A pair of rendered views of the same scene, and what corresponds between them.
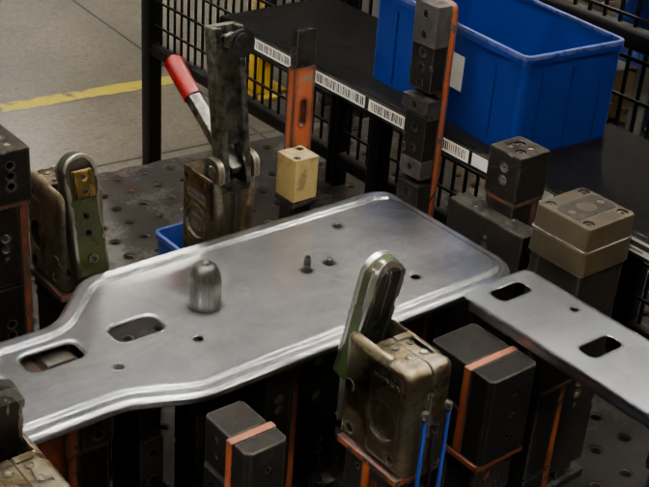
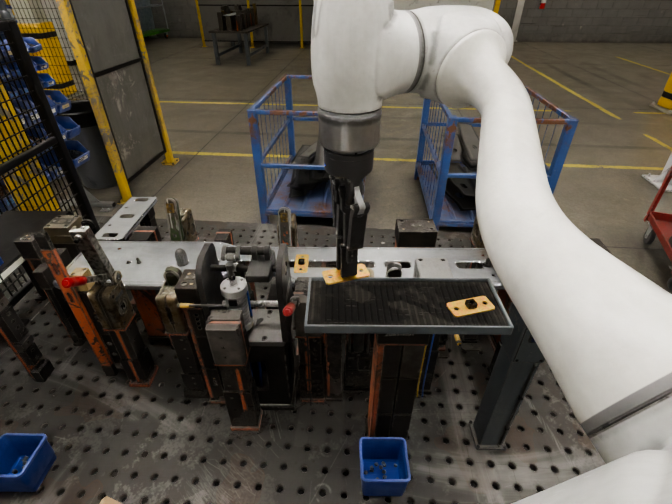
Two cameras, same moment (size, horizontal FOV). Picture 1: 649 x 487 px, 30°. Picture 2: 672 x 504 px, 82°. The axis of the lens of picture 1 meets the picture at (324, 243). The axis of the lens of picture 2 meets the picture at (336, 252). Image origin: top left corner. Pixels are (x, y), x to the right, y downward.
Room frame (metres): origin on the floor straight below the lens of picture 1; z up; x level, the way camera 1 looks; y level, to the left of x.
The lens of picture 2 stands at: (1.39, 1.03, 1.67)
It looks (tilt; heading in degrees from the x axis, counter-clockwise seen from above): 35 degrees down; 221
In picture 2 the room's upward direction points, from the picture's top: straight up
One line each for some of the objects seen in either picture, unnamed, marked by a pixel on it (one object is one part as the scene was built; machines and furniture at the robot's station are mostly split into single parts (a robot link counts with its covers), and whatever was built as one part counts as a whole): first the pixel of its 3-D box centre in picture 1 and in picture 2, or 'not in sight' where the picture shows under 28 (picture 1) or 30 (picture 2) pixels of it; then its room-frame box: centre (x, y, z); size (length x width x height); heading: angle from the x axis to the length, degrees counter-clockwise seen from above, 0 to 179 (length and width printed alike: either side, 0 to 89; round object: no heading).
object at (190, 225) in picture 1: (214, 300); (126, 336); (1.21, 0.12, 0.88); 0.07 x 0.06 x 0.35; 40
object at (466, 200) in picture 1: (477, 323); (70, 298); (1.25, -0.19, 0.85); 0.12 x 0.03 x 0.30; 40
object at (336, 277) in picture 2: not in sight; (345, 271); (0.95, 0.67, 1.22); 0.08 x 0.04 x 0.01; 149
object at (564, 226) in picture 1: (559, 346); (83, 267); (1.17, -0.28, 0.88); 0.08 x 0.08 x 0.36; 40
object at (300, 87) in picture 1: (292, 228); (80, 313); (1.27, 0.04, 0.95); 0.03 x 0.01 x 0.50; 130
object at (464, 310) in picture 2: not in sight; (471, 304); (0.82, 0.87, 1.17); 0.08 x 0.04 x 0.01; 146
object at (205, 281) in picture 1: (205, 289); (181, 258); (1.01, 0.11, 1.02); 0.03 x 0.03 x 0.07
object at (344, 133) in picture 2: not in sight; (349, 127); (0.95, 0.67, 1.49); 0.09 x 0.09 x 0.06
